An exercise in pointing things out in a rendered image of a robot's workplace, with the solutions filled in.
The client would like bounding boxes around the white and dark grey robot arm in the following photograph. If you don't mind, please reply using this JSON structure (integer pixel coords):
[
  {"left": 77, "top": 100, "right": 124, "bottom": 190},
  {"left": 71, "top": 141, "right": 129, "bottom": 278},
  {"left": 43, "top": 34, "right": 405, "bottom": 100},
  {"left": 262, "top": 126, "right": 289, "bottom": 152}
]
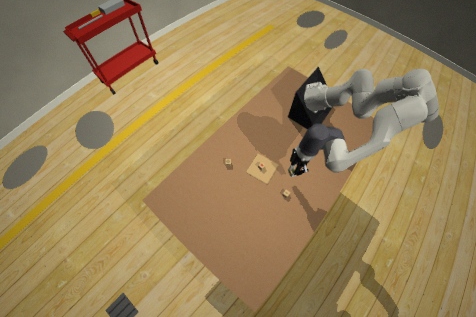
[{"left": 296, "top": 69, "right": 439, "bottom": 172}]

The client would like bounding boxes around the tan square mat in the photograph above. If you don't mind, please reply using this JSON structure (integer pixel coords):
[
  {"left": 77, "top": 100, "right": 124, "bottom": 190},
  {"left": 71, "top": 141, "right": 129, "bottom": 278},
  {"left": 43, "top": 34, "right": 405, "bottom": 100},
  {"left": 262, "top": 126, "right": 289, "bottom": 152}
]
[{"left": 246, "top": 154, "right": 278, "bottom": 184}]

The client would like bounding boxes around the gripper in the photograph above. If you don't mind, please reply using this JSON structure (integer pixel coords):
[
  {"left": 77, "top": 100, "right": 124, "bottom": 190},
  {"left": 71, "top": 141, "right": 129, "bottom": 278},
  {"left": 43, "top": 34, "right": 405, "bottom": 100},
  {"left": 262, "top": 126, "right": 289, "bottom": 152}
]
[{"left": 288, "top": 148, "right": 309, "bottom": 177}]

